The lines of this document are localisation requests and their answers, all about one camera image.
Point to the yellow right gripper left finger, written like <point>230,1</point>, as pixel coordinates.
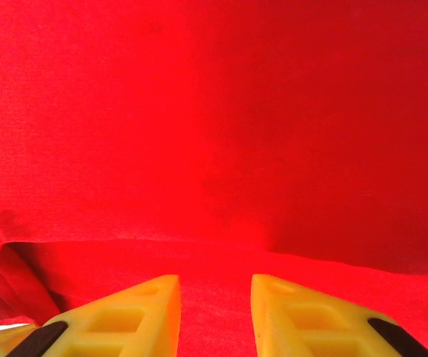
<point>113,327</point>

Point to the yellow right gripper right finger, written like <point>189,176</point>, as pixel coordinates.
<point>310,327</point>

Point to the red bear print t-shirt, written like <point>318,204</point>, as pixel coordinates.
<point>213,130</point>

